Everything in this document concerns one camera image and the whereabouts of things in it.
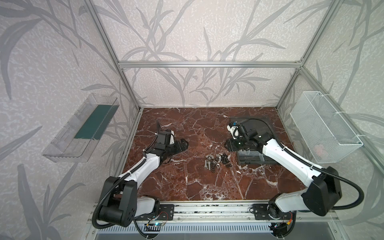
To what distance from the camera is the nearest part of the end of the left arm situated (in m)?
0.64

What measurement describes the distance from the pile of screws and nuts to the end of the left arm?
0.18 m

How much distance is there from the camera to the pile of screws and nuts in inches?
35.6
